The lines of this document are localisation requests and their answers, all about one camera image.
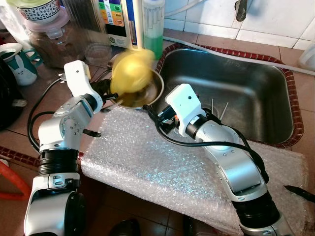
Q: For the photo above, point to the yellow plastic bowl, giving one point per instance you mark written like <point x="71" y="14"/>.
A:
<point x="130" y="73"/>

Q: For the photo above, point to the translucent white brush stick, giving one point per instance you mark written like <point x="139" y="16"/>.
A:
<point x="212" y="105"/>

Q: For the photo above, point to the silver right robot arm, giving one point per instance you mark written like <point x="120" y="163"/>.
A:
<point x="236" y="167"/>

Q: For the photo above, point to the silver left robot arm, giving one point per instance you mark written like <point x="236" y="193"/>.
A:
<point x="64" y="128"/>

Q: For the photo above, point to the round stainless steel bowl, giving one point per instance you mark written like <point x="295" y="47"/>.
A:
<point x="150" y="97"/>

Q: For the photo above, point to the clear bubble wrap sheet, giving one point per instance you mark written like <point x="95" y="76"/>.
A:
<point x="147" y="167"/>

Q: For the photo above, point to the pink-lidded jar with brown contents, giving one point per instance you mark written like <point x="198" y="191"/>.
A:
<point x="54" y="49"/>

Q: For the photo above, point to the tall clear storage jar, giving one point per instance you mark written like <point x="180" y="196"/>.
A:
<point x="81" y="24"/>

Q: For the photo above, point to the white water purifier appliance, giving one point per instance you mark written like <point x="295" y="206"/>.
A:
<point x="115" y="19"/>

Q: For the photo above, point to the green dish soap bottle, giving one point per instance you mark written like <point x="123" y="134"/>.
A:
<point x="153" y="29"/>

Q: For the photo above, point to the teal and white mug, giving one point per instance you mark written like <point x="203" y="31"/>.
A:
<point x="22" y="66"/>

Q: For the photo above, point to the stainless steel sink basin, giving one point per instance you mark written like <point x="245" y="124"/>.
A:
<point x="246" y="83"/>

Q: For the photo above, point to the large black appliance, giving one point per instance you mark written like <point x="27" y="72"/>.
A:
<point x="7" y="103"/>

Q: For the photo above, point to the patterned tin with yellow lid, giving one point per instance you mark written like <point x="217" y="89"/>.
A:
<point x="39" y="11"/>

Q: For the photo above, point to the black robot right foot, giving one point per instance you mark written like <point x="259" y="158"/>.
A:
<point x="197" y="227"/>

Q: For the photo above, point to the black robot foot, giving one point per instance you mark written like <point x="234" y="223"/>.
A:
<point x="125" y="228"/>
<point x="197" y="227"/>

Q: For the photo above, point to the black robot left foot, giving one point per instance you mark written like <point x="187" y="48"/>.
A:
<point x="125" y="228"/>

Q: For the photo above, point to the red plastic stool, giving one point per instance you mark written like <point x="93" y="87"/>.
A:
<point x="15" y="182"/>

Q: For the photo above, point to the dark metal faucet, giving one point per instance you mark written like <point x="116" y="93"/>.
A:
<point x="241" y="10"/>

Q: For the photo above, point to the black pen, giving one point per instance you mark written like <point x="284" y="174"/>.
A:
<point x="298" y="192"/>

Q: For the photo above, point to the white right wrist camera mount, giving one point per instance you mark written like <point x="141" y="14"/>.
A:
<point x="187" y="103"/>

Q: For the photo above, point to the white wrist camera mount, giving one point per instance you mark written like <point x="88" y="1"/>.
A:
<point x="187" y="103"/>
<point x="78" y="73"/>

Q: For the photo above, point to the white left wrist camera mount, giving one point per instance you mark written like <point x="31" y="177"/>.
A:
<point x="78" y="73"/>

